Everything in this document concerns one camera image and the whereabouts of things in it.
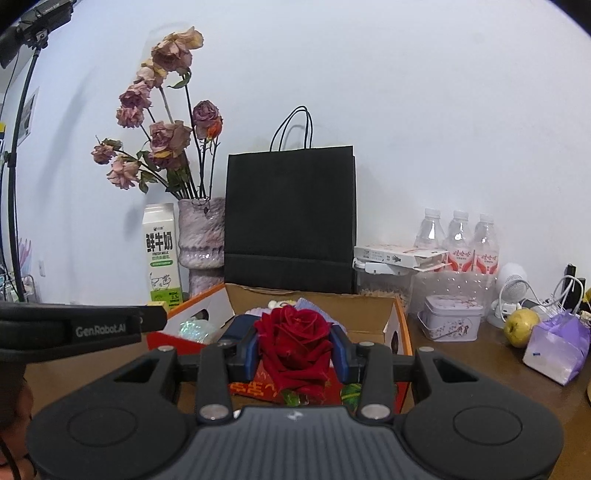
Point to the yellow green apple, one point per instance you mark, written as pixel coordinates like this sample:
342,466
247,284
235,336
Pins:
521,327

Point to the flat white printed box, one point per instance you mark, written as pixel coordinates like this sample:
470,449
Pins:
392,254

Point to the purple tissue pack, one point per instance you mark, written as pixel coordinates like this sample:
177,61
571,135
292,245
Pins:
556,344

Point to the red orange cardboard box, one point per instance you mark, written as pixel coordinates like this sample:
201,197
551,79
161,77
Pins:
369,318

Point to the person's left forearm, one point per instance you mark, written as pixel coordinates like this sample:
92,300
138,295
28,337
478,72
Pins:
14,406

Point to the clear plastic storage container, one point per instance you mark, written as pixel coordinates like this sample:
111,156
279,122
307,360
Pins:
383,286

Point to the black charger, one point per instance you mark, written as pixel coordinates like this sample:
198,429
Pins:
570,277

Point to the black paper bag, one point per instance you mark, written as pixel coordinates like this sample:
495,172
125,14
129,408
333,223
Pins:
291,207

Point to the black camera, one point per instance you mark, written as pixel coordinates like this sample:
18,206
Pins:
32,23

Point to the light purple packet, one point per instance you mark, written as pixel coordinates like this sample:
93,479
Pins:
318,309

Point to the dried pink rose bouquet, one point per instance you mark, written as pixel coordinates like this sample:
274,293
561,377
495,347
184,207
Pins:
171,138

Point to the wall picture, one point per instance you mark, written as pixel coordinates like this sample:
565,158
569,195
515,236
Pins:
28,113

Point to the clear water bottle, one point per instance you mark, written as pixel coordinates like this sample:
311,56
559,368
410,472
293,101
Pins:
459,240
487,244
429,230

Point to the small white desk fan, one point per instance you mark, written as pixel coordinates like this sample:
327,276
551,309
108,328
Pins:
512,288

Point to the mottled purple ceramic vase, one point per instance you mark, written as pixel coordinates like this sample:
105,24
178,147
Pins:
203,240

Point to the small white round object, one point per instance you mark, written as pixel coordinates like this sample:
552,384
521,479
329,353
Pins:
279,304

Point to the black tripod stand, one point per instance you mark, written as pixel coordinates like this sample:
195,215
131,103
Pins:
14,184

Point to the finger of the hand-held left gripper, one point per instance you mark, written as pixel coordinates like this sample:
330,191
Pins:
92,313

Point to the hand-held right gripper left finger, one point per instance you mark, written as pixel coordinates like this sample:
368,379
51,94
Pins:
251,355

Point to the crumpled clear plastic wrap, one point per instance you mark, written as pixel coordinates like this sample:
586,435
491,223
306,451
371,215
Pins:
196,330

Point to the white floral tin box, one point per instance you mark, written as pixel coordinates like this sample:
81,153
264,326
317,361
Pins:
450,318

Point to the white green milk carton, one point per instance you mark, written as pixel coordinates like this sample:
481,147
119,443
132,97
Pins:
159,258

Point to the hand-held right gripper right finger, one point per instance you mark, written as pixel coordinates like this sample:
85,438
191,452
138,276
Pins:
339,355

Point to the red rose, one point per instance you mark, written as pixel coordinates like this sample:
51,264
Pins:
293,337

